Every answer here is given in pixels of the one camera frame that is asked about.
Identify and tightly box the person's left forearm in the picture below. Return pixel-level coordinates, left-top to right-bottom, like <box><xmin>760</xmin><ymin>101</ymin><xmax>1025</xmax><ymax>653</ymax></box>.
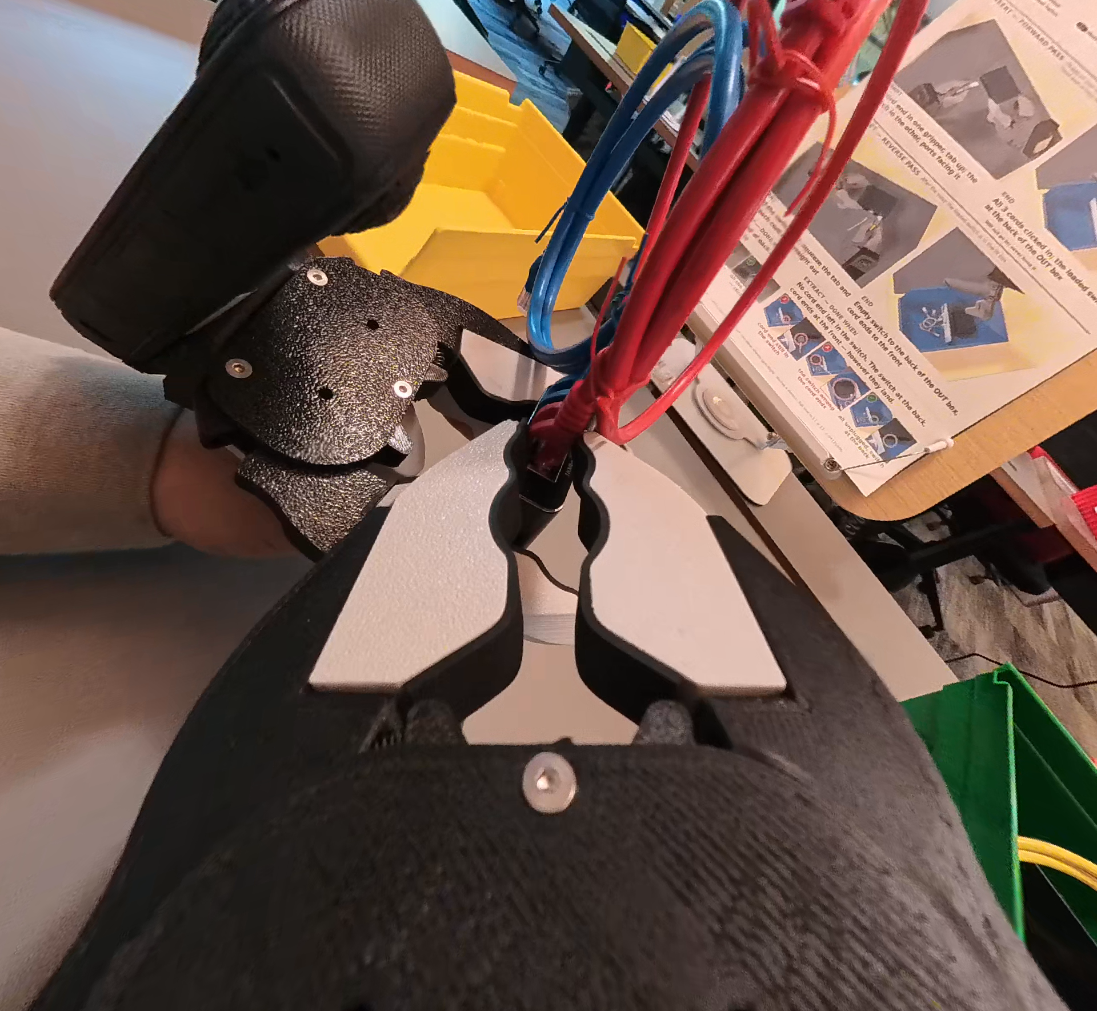
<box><xmin>0</xmin><ymin>329</ymin><xmax>185</xmax><ymax>553</ymax></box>

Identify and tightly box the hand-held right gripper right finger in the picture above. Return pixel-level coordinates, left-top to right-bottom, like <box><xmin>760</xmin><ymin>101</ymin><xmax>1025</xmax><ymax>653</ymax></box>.
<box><xmin>574</xmin><ymin>437</ymin><xmax>790</xmax><ymax>699</ymax></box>

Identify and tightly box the white board stand base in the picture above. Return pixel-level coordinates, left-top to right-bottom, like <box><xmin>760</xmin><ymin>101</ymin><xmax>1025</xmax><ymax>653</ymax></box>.
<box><xmin>651</xmin><ymin>338</ymin><xmax>794</xmax><ymax>508</ymax></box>

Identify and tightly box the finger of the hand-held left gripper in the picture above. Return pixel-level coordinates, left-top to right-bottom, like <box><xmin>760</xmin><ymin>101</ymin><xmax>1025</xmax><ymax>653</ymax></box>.
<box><xmin>454</xmin><ymin>317</ymin><xmax>554</xmax><ymax>407</ymax></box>
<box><xmin>386</xmin><ymin>404</ymin><xmax>515</xmax><ymax>502</ymax></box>

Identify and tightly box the person's left hand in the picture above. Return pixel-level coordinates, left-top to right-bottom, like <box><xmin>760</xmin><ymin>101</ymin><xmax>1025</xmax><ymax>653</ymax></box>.
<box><xmin>154</xmin><ymin>418</ymin><xmax>311</xmax><ymax>560</ymax></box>

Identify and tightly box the printed instruction sheet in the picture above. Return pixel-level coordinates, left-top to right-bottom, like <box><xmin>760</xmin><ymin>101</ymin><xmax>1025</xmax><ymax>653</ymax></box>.
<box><xmin>694</xmin><ymin>0</ymin><xmax>1097</xmax><ymax>498</ymax></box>

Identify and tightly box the yellow cable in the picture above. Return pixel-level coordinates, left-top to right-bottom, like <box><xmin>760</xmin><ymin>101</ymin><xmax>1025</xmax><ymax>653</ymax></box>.
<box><xmin>1015</xmin><ymin>835</ymin><xmax>1097</xmax><ymax>892</ymax></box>

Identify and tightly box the green plastic bin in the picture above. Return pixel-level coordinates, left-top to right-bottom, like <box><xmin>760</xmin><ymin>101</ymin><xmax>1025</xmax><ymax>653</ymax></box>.
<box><xmin>900</xmin><ymin>661</ymin><xmax>1097</xmax><ymax>944</ymax></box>

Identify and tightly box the black ethernet splitter box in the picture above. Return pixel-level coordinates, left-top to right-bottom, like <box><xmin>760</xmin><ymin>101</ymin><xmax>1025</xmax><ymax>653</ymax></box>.
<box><xmin>514</xmin><ymin>402</ymin><xmax>571</xmax><ymax>549</ymax></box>

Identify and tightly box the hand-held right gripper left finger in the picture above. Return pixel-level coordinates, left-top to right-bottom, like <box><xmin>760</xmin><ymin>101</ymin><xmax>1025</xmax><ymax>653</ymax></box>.
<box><xmin>307</xmin><ymin>418</ymin><xmax>526</xmax><ymax>697</ymax></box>

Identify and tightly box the yellow plastic bin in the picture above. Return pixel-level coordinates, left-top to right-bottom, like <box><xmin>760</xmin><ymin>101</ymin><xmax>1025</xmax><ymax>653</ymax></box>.
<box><xmin>317</xmin><ymin>72</ymin><xmax>646</xmax><ymax>318</ymax></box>

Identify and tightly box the red ethernet cable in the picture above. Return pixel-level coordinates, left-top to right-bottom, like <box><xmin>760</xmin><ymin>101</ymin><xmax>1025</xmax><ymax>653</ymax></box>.
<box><xmin>527</xmin><ymin>0</ymin><xmax>952</xmax><ymax>481</ymax></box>

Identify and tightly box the blue ethernet cable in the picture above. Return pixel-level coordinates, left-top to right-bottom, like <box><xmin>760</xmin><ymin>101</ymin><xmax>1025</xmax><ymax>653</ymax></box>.
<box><xmin>514</xmin><ymin>0</ymin><xmax>747</xmax><ymax>407</ymax></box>

